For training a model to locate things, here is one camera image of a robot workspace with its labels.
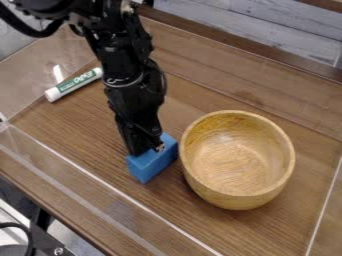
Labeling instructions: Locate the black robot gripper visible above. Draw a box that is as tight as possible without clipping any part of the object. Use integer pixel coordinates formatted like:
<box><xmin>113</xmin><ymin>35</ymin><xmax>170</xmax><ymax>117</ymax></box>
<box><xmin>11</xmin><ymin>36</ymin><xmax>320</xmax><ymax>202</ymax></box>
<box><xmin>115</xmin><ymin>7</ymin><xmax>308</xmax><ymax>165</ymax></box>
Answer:
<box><xmin>105</xmin><ymin>79</ymin><xmax>166</xmax><ymax>156</ymax></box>

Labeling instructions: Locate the blue foam block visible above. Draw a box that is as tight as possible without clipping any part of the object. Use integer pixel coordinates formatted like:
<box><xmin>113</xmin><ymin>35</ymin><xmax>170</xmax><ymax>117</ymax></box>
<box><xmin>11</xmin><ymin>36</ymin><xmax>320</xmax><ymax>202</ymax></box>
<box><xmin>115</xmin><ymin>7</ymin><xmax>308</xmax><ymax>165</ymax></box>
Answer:
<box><xmin>126</xmin><ymin>133</ymin><xmax>178</xmax><ymax>184</ymax></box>

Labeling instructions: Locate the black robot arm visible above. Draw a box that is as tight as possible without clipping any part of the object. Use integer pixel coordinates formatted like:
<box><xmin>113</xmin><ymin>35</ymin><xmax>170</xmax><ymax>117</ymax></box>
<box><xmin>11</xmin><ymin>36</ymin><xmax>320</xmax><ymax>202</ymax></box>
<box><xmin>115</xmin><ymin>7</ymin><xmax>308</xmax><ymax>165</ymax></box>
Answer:
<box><xmin>0</xmin><ymin>0</ymin><xmax>168</xmax><ymax>156</ymax></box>

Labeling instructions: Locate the light wooden bowl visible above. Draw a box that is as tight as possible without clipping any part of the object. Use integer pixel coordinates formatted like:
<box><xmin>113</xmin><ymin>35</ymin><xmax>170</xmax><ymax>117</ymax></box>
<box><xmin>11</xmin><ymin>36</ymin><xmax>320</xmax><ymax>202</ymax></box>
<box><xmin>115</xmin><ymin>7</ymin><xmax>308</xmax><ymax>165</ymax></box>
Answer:
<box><xmin>180</xmin><ymin>110</ymin><xmax>297</xmax><ymax>210</ymax></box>

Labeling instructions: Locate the green white dry-erase marker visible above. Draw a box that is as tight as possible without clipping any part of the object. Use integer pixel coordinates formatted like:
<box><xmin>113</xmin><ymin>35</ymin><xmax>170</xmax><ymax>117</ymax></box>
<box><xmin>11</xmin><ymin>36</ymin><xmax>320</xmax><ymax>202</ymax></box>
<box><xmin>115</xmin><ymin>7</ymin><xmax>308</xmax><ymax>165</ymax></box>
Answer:
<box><xmin>45</xmin><ymin>67</ymin><xmax>103</xmax><ymax>102</ymax></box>

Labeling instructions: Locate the black metal stand base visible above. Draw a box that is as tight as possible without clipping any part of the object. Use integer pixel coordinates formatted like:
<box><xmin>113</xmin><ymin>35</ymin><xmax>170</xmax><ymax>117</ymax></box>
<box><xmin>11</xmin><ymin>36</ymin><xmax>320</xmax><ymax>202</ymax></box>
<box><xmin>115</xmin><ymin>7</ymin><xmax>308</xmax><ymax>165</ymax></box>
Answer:
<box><xmin>30</xmin><ymin>226</ymin><xmax>77</xmax><ymax>256</ymax></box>

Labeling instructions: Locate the clear acrylic front wall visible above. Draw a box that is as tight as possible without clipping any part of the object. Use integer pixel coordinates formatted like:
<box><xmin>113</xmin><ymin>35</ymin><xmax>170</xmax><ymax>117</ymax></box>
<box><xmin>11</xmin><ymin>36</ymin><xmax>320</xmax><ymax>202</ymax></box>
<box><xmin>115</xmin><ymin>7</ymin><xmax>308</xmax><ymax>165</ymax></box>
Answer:
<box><xmin>0</xmin><ymin>114</ymin><xmax>224</xmax><ymax>256</ymax></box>

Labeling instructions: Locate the black cable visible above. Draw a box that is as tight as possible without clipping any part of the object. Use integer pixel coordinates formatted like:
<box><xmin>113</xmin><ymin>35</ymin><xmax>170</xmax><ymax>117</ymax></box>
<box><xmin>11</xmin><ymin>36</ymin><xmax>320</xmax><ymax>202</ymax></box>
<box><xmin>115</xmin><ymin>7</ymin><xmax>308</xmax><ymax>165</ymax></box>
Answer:
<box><xmin>0</xmin><ymin>221</ymin><xmax>38</xmax><ymax>256</ymax></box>

